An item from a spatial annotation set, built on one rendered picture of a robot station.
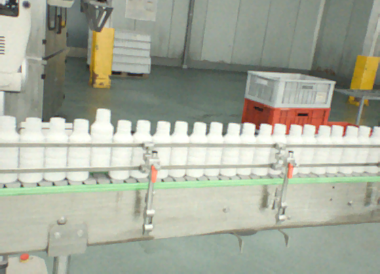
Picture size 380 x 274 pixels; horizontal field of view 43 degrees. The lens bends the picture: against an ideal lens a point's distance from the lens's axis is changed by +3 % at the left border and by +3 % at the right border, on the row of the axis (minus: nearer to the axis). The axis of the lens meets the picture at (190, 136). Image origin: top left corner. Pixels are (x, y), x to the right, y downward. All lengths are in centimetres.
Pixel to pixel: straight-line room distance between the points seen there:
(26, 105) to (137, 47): 620
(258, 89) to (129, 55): 728
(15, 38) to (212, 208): 90
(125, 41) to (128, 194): 956
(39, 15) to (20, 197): 371
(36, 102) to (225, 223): 369
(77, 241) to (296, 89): 272
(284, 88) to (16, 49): 235
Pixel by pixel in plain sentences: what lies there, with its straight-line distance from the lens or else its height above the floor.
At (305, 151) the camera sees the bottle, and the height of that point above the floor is 108.
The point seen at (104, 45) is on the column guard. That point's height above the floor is 77.
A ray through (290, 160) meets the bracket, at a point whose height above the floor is 108.
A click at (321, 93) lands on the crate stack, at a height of 100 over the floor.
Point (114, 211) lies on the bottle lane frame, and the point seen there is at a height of 92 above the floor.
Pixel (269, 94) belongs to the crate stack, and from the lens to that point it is 374.
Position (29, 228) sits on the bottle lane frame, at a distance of 132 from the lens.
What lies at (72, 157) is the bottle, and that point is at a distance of 130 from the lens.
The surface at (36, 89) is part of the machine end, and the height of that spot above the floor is 59.
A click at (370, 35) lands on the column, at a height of 154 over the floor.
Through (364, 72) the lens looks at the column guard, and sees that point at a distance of 1138.
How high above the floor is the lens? 147
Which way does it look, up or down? 14 degrees down
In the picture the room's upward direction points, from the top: 7 degrees clockwise
